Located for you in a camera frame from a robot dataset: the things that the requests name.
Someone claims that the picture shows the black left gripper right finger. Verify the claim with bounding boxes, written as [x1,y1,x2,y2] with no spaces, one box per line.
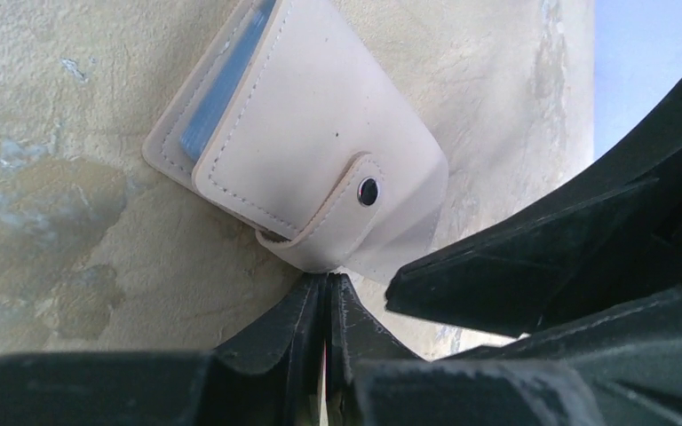
[327,274,682,425]

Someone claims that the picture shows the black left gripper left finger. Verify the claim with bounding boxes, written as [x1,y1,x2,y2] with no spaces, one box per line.
[0,274,327,425]

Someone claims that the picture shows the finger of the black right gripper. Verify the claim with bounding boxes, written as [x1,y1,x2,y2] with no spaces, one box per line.
[385,78,682,336]

